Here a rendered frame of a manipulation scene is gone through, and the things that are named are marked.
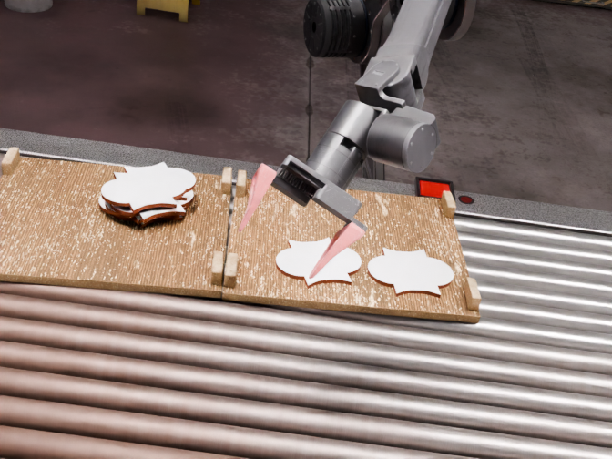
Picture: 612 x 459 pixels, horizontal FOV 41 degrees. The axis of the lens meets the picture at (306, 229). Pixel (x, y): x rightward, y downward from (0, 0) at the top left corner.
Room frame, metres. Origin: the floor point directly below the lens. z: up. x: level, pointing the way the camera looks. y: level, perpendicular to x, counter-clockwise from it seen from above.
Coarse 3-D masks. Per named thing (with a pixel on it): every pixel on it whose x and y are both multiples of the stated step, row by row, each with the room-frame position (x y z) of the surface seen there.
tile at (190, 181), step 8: (128, 168) 1.25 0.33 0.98; (136, 168) 1.26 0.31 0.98; (144, 168) 1.26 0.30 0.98; (160, 168) 1.27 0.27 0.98; (168, 168) 1.27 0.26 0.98; (176, 168) 1.28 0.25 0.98; (184, 176) 1.26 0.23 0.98; (192, 176) 1.26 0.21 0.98; (192, 184) 1.23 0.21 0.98; (184, 200) 1.19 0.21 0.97
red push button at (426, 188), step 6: (420, 180) 1.45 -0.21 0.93; (420, 186) 1.43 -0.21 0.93; (426, 186) 1.43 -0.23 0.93; (432, 186) 1.44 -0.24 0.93; (438, 186) 1.44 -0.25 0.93; (444, 186) 1.44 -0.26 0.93; (420, 192) 1.41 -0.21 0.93; (426, 192) 1.41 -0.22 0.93; (432, 192) 1.41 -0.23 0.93; (438, 192) 1.42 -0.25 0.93
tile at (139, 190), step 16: (128, 176) 1.22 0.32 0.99; (144, 176) 1.22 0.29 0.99; (160, 176) 1.23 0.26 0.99; (176, 176) 1.24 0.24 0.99; (112, 192) 1.16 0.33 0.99; (128, 192) 1.17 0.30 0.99; (144, 192) 1.17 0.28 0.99; (160, 192) 1.18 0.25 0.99; (176, 192) 1.19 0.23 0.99; (144, 208) 1.13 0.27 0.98
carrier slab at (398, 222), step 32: (352, 192) 1.36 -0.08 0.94; (256, 224) 1.20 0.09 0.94; (288, 224) 1.22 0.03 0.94; (320, 224) 1.23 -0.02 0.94; (384, 224) 1.26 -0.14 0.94; (416, 224) 1.28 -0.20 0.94; (448, 224) 1.29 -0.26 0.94; (256, 256) 1.11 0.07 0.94; (448, 256) 1.19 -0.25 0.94; (224, 288) 1.01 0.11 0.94; (256, 288) 1.02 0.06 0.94; (288, 288) 1.04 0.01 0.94; (320, 288) 1.05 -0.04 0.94; (352, 288) 1.06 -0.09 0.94; (384, 288) 1.07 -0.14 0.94; (448, 288) 1.10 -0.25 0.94; (448, 320) 1.03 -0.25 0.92
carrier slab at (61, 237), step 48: (0, 192) 1.18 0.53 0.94; (48, 192) 1.21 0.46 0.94; (96, 192) 1.23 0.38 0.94; (0, 240) 1.05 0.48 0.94; (48, 240) 1.07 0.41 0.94; (96, 240) 1.09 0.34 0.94; (144, 240) 1.10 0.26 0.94; (192, 240) 1.12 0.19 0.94; (96, 288) 0.98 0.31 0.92; (144, 288) 0.99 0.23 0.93; (192, 288) 1.00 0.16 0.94
